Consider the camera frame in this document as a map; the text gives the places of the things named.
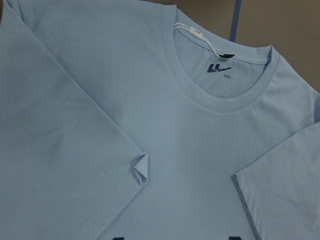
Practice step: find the light blue t-shirt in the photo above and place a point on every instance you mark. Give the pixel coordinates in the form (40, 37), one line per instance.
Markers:
(116, 126)

